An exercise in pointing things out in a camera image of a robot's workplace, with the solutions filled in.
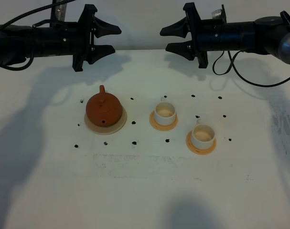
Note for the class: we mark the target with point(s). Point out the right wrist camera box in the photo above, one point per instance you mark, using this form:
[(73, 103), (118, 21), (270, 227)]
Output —
[(219, 14)]

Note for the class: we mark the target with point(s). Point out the beige round teapot saucer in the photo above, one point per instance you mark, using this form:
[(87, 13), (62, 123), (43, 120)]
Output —
[(106, 130)]

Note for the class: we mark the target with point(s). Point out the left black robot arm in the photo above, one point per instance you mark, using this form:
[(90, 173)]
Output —
[(19, 45)]

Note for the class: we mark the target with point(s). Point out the brown clay teapot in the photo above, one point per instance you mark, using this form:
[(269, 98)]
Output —
[(104, 109)]

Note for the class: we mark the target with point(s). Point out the white teacup near teapot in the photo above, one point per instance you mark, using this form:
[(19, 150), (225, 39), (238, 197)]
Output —
[(165, 113)]

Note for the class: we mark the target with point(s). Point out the white teacup far right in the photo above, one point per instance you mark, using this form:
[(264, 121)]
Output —
[(202, 136)]

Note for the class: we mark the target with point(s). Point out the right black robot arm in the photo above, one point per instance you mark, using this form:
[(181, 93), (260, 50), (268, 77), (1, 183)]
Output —
[(268, 35)]

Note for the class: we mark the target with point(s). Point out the orange coaster far right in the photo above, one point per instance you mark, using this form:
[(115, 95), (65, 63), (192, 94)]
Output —
[(196, 150)]

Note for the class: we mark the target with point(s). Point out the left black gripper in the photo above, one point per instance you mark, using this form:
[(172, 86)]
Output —
[(59, 38)]

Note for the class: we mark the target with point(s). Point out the orange coaster near teapot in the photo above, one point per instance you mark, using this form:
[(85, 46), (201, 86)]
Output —
[(159, 127)]

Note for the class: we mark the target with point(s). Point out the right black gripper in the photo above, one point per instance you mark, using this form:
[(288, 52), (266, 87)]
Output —
[(208, 35)]

